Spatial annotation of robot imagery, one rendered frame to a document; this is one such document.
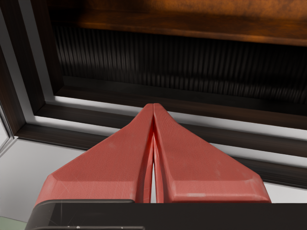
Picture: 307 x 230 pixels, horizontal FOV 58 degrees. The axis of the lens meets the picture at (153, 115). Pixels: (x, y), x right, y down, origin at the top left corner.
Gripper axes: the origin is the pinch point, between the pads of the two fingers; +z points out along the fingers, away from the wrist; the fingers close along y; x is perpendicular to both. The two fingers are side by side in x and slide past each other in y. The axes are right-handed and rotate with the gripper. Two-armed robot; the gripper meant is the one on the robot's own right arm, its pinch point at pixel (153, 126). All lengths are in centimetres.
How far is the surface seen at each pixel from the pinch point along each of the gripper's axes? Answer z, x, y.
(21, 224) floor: 112, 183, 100
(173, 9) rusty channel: 18.0, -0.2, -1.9
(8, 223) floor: 115, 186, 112
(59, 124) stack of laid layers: 3.3, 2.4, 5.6
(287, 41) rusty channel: 11.4, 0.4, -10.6
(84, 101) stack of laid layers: 4.3, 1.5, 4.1
